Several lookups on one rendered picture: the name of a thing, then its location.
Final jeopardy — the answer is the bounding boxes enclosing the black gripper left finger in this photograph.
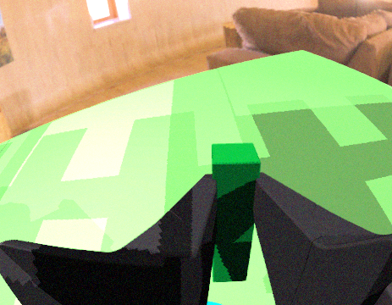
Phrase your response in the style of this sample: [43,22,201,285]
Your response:
[0,174,217,305]

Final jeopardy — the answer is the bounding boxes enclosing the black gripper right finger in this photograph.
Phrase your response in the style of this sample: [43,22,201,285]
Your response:
[253,172,392,305]

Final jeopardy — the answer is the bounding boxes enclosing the green rectangular post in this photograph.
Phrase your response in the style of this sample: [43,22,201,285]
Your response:
[212,143,261,282]

